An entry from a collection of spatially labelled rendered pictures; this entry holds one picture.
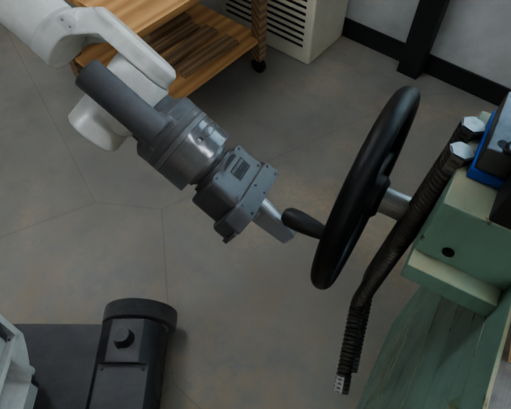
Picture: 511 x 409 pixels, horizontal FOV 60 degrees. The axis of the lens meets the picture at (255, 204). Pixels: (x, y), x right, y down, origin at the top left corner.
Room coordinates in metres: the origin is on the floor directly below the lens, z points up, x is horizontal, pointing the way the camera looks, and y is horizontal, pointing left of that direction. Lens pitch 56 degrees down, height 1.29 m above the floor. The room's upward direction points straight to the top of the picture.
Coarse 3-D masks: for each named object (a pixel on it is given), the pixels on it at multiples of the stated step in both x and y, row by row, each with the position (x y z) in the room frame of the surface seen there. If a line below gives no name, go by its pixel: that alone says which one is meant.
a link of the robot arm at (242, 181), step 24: (192, 144) 0.32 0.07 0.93; (216, 144) 0.33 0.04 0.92; (168, 168) 0.31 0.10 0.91; (192, 168) 0.30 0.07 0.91; (216, 168) 0.31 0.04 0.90; (240, 168) 0.33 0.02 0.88; (264, 168) 0.34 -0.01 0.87; (216, 192) 0.29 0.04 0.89; (240, 192) 0.29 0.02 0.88; (264, 192) 0.30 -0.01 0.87; (216, 216) 0.28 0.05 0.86; (240, 216) 0.26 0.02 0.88
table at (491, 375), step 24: (408, 264) 0.21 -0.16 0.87; (432, 264) 0.21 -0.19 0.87; (432, 288) 0.19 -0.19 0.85; (456, 288) 0.18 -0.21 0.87; (480, 288) 0.18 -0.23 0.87; (480, 312) 0.16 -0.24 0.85; (504, 312) 0.15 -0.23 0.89; (504, 336) 0.12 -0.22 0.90; (480, 360) 0.11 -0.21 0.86; (504, 360) 0.10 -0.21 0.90; (480, 384) 0.09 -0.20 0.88; (504, 384) 0.08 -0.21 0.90; (480, 408) 0.06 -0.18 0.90; (504, 408) 0.06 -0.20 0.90
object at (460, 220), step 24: (456, 192) 0.24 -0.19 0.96; (480, 192) 0.24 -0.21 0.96; (432, 216) 0.23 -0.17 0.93; (456, 216) 0.22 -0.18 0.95; (480, 216) 0.21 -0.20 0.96; (432, 240) 0.22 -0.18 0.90; (456, 240) 0.21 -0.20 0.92; (480, 240) 0.20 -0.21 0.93; (504, 240) 0.20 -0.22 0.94; (456, 264) 0.20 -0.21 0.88; (480, 264) 0.20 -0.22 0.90; (504, 264) 0.19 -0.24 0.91; (504, 288) 0.18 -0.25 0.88
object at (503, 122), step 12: (504, 108) 0.31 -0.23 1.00; (492, 120) 0.31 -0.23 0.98; (504, 120) 0.29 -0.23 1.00; (492, 132) 0.28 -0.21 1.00; (504, 132) 0.27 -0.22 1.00; (480, 144) 0.29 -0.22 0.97; (492, 144) 0.26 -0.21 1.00; (504, 144) 0.26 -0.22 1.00; (480, 156) 0.26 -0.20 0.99; (492, 156) 0.25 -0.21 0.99; (504, 156) 0.25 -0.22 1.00; (480, 168) 0.25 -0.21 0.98; (492, 168) 0.25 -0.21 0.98; (504, 168) 0.25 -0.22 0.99; (480, 180) 0.25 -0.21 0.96; (492, 180) 0.24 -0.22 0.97; (504, 180) 0.24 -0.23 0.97; (504, 192) 0.22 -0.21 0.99; (504, 204) 0.21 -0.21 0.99; (492, 216) 0.21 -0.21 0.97; (504, 216) 0.20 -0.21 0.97
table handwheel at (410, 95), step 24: (408, 96) 0.38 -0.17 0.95; (384, 120) 0.34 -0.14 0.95; (408, 120) 0.44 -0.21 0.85; (384, 144) 0.31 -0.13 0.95; (360, 168) 0.29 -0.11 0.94; (384, 168) 0.40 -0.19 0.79; (360, 192) 0.27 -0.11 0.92; (384, 192) 0.33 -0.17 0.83; (336, 216) 0.25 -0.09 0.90; (360, 216) 0.32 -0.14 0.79; (336, 240) 0.23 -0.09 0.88; (312, 264) 0.23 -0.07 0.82; (336, 264) 0.23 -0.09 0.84
